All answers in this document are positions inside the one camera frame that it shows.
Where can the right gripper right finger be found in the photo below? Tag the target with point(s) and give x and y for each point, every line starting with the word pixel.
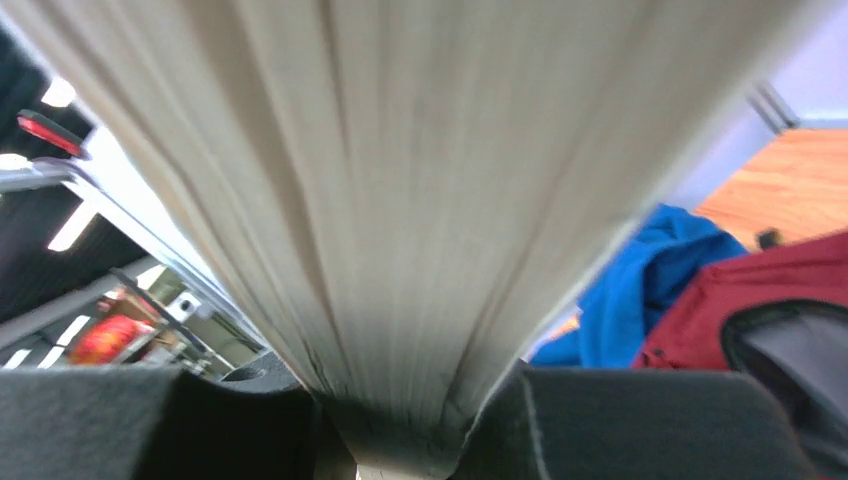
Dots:
pixel 565 423

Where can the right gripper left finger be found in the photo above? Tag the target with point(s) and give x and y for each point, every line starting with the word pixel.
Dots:
pixel 141 423

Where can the red backpack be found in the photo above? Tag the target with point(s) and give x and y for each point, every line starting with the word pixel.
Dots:
pixel 780 316

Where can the Little Women book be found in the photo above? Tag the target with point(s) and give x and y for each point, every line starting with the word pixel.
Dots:
pixel 402 195

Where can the blue cloth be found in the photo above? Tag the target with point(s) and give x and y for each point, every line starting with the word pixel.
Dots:
pixel 636 288

